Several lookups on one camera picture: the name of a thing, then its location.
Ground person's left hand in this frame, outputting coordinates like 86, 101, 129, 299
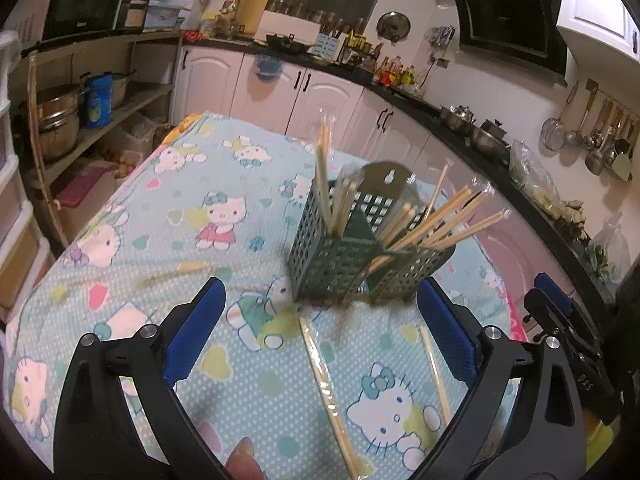
225, 438, 268, 480

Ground pink storage bin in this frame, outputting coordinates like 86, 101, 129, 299
52, 165, 118, 228

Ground light blue plastic container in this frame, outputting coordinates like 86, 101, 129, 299
145, 1, 191, 28

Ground clear plastic bag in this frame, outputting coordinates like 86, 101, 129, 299
507, 140, 563, 211

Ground blue knife block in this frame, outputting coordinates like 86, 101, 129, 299
315, 30, 346, 58

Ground white wall cabinet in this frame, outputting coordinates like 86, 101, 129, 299
555, 0, 640, 61

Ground blue packet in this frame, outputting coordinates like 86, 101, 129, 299
81, 74, 115, 130

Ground blue hanging basket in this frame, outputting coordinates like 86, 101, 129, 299
254, 54, 283, 80

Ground row of spice jars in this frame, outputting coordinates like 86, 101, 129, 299
265, 0, 326, 21

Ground steel pot lid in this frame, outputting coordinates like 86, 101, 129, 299
376, 11, 412, 43

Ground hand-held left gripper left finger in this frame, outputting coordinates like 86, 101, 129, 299
52, 277, 226, 480

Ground stacked steel pots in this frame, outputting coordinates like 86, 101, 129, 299
22, 85, 83, 161

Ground bamboo chopstick pair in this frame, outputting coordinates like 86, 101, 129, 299
331, 174, 360, 237
387, 185, 473, 252
297, 314, 373, 480
376, 201, 422, 247
419, 326, 453, 427
314, 109, 337, 237
432, 209, 511, 252
422, 187, 496, 243
424, 160, 454, 218

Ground black wok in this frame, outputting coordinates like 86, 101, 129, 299
265, 32, 313, 56

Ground black range hood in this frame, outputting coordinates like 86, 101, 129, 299
446, 0, 568, 86

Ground ginger roots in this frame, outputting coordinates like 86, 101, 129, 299
557, 200, 593, 241

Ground row of hanging kitchen utensils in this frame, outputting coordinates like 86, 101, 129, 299
542, 79, 640, 182

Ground clear bag with greens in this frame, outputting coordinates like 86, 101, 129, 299
587, 212, 633, 286

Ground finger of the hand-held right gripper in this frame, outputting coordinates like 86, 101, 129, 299
534, 272, 608, 376
522, 289, 626, 426

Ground green perforated utensil holder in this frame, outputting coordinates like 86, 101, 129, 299
286, 160, 457, 307

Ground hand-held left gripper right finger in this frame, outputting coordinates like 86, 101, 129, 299
400, 277, 586, 480

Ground curved bamboo pole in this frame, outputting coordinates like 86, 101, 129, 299
26, 51, 68, 256

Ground pink kitchen cabinets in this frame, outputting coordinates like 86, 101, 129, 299
172, 45, 591, 341

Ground cartoon cat printed blanket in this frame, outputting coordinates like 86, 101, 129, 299
2, 112, 531, 480

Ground pile of potatoes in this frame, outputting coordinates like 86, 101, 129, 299
107, 152, 143, 178

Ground group of sauce bottles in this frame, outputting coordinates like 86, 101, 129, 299
345, 30, 418, 88

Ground hanging metal tools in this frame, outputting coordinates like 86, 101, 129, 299
429, 25, 457, 48

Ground wooden cutting board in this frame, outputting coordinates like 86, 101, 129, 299
227, 0, 273, 36

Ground steel pot with lid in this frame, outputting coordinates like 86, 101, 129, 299
472, 120, 511, 161

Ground wooden shelf unit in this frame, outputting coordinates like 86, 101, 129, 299
20, 30, 183, 261

